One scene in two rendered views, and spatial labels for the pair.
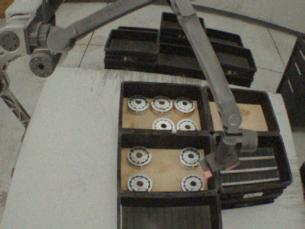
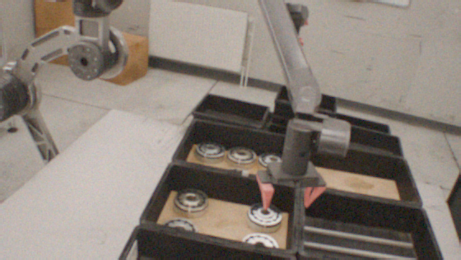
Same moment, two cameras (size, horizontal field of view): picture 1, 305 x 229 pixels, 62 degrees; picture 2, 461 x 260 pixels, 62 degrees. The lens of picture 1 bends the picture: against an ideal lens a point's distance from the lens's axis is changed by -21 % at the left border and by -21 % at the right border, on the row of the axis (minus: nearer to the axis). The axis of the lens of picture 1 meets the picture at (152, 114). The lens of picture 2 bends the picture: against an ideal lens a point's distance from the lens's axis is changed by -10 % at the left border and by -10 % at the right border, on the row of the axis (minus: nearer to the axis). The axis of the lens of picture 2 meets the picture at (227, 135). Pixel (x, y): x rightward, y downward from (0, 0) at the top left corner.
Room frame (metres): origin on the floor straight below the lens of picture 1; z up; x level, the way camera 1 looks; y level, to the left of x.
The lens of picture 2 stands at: (-0.19, -0.27, 1.63)
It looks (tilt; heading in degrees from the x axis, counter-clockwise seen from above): 29 degrees down; 13
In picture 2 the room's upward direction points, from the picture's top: 8 degrees clockwise
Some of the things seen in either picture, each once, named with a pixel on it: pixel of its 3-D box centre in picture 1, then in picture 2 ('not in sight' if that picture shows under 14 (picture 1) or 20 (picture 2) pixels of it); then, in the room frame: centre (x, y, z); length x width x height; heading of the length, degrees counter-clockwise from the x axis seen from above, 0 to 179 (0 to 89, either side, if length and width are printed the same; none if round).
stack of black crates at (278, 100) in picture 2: (180, 40); (300, 128); (2.36, -0.16, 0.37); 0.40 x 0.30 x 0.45; 92
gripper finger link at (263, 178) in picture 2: (210, 170); (274, 190); (0.55, -0.22, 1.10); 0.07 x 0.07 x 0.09; 28
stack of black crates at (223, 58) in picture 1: (227, 74); (358, 173); (1.97, -0.57, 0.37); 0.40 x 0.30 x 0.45; 92
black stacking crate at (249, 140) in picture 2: (163, 114); (239, 164); (0.98, -0.05, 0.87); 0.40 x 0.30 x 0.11; 98
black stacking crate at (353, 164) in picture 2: (240, 117); (354, 185); (1.03, -0.44, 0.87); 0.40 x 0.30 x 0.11; 98
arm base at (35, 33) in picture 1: (39, 34); not in sight; (0.73, 0.40, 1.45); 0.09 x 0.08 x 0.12; 2
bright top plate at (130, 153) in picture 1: (139, 155); (191, 199); (0.74, 0.03, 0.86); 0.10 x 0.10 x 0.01
